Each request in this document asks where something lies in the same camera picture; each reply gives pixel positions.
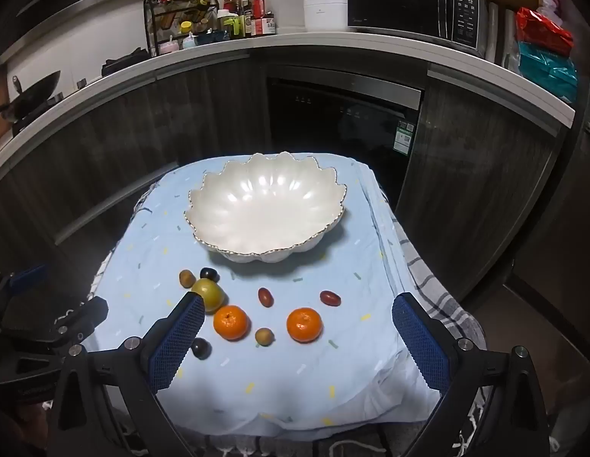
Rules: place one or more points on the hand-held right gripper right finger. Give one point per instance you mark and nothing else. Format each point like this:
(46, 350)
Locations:
(421, 342)

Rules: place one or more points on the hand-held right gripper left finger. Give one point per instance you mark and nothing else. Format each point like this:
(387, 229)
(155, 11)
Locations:
(177, 342)

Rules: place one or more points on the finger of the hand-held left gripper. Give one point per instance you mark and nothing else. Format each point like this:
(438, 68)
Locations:
(85, 314)
(28, 274)

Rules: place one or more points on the dark purple plum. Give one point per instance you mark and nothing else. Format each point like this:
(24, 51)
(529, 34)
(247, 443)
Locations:
(200, 348)
(209, 274)

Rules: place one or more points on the mandarin orange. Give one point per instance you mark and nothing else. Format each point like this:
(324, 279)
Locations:
(230, 322)
(303, 324)

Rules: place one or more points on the green apple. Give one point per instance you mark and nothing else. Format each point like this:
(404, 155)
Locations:
(212, 295)

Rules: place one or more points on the brown longan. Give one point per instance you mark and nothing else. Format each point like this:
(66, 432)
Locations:
(264, 336)
(187, 278)

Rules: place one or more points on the red jujube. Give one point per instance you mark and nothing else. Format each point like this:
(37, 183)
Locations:
(330, 298)
(264, 297)

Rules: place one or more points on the white scalloped bowl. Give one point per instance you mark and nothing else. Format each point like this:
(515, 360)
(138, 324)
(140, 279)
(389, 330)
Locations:
(261, 200)

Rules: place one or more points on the grey plaid cloth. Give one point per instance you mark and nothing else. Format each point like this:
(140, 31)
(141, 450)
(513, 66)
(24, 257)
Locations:
(442, 295)

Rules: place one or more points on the light blue patterned cloth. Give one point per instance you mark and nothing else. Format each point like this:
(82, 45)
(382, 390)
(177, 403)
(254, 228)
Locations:
(299, 381)

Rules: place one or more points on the black wok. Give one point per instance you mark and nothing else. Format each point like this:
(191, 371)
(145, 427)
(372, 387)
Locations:
(37, 90)

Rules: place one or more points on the dark wood kitchen cabinet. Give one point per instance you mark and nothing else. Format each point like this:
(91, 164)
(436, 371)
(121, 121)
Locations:
(466, 152)

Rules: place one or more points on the green and white sticker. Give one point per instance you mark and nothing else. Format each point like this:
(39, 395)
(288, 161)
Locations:
(403, 138)

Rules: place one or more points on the teal plastic bag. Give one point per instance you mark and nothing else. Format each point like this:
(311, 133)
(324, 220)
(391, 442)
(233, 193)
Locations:
(550, 74)

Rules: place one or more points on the white upright plates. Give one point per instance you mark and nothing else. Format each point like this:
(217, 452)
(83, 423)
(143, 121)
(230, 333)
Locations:
(495, 33)

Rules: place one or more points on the red plastic bag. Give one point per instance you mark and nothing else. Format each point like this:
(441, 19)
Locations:
(542, 28)

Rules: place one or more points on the black microwave oven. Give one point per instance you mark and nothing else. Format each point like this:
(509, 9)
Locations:
(400, 4)

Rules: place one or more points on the row of condiment bottles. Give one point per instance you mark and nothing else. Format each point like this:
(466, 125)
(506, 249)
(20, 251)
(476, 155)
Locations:
(259, 12)

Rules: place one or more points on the white rice cooker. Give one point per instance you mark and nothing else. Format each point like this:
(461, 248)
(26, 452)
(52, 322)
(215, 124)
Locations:
(326, 14)

